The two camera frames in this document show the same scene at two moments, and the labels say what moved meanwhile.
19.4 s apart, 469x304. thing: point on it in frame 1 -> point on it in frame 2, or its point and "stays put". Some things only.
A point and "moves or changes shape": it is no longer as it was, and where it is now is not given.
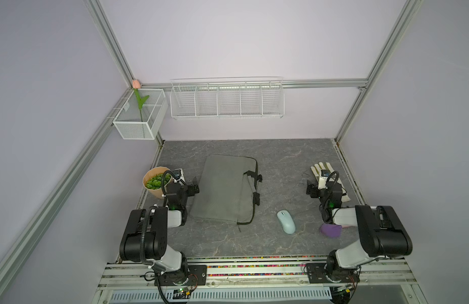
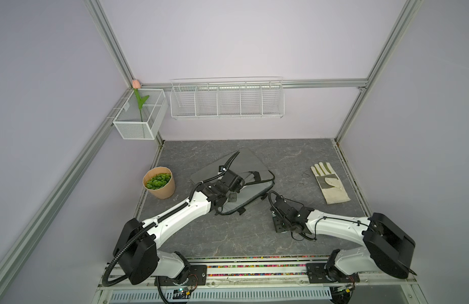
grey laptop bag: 228,189 moves or changes shape
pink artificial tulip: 136,84 stays put
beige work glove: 317,171 stays put
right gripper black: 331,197 -> 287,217
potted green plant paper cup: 152,181 stays put
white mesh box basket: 140,114 stays put
